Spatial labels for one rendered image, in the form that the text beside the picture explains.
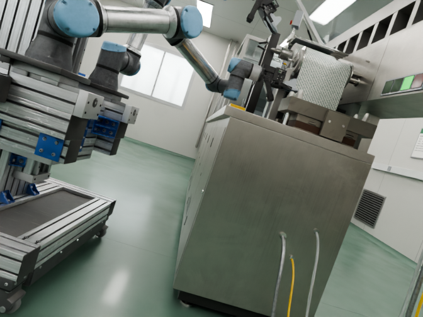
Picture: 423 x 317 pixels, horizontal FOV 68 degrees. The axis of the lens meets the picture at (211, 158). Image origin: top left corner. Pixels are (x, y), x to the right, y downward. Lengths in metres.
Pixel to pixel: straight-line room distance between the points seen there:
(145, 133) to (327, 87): 5.85
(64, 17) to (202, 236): 0.92
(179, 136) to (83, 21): 6.11
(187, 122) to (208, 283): 5.87
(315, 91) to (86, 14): 1.06
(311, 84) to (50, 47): 1.12
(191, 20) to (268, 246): 0.96
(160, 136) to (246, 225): 5.91
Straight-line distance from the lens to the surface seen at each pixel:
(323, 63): 1.67
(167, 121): 7.11
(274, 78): 1.55
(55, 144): 1.22
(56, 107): 1.17
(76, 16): 1.10
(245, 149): 1.28
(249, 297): 1.48
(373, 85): 1.64
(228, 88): 1.51
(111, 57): 1.68
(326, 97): 1.65
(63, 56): 1.23
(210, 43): 7.31
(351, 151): 1.42
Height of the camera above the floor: 0.78
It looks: 5 degrees down
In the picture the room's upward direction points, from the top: 19 degrees clockwise
